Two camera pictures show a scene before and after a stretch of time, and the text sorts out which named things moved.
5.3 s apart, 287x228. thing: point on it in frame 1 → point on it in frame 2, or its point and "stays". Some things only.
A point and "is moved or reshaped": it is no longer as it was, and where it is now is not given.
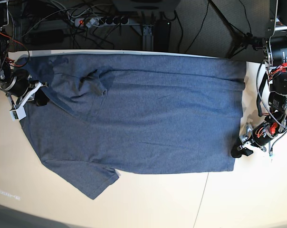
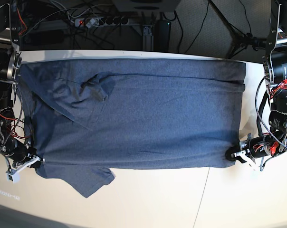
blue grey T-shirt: x=112 y=114 is moved or reshaped
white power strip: x=101 y=22 stays
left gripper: x=19 y=83 → x=21 y=154
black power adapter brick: x=161 y=35 stays
